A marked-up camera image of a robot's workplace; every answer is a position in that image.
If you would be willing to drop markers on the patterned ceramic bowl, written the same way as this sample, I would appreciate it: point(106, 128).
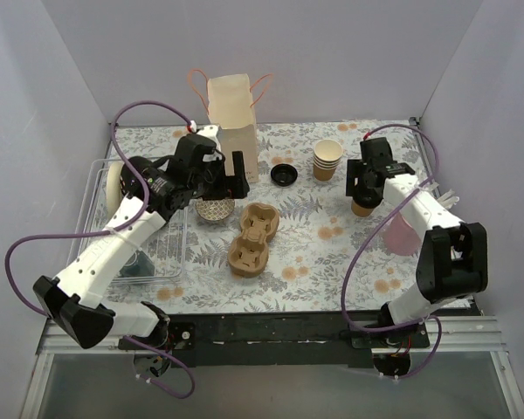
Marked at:
point(214, 210)

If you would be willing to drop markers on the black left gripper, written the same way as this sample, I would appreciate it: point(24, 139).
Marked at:
point(226, 184)

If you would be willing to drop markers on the black plastic cup lid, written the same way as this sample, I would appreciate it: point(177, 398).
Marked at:
point(284, 175)

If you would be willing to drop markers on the floral table mat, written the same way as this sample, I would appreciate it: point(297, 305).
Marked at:
point(321, 256)

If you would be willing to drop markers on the stack of brown paper cups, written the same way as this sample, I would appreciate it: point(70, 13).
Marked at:
point(327, 157)

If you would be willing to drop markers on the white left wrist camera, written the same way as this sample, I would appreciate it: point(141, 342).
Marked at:
point(208, 131)

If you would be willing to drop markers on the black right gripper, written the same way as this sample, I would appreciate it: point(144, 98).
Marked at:
point(366, 192)

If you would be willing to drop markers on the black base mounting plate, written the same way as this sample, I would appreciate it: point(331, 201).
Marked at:
point(260, 339)

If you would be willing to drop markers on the aluminium frame rail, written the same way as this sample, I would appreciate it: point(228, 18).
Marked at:
point(464, 373)

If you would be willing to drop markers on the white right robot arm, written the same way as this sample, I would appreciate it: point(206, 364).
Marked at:
point(452, 263)

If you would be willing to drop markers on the black round plate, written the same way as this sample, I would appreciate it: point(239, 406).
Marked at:
point(130, 182)

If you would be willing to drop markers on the brown paper cup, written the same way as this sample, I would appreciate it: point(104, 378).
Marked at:
point(359, 210)

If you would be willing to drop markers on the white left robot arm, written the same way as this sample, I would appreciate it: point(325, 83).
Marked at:
point(153, 191)

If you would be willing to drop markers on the brown cardboard cup carrier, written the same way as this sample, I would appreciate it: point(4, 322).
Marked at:
point(249, 251)

